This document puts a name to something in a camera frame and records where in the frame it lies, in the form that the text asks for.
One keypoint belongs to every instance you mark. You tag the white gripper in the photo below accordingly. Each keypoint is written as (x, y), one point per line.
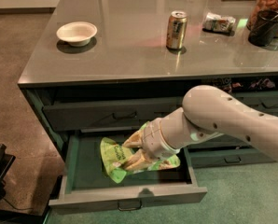
(153, 139)

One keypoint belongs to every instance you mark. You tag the gold soda can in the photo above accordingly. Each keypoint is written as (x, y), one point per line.
(176, 29)

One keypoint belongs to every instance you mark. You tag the top right drawer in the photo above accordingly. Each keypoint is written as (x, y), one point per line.
(263, 101)

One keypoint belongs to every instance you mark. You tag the crumpled white snack wrapper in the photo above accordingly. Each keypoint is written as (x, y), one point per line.
(218, 23)

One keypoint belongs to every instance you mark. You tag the middle right drawer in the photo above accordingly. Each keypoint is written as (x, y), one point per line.
(220, 141)

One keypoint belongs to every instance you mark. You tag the open middle drawer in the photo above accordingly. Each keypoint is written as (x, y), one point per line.
(86, 188)

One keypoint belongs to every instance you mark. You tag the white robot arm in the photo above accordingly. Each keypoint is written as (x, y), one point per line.
(206, 113)

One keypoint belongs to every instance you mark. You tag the closed top left drawer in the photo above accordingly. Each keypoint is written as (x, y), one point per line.
(108, 115)

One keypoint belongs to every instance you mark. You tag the white paper bowl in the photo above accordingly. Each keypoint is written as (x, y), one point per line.
(77, 34)

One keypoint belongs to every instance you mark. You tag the black cup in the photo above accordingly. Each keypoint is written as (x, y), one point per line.
(264, 28)

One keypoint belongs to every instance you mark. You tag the snack packs in drawer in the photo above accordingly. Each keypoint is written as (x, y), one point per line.
(246, 84)

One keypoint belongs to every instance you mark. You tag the green rice chip bag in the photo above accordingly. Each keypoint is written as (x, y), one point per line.
(114, 155)

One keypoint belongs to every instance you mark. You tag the bottom right drawer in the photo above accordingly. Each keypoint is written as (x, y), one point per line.
(227, 157)

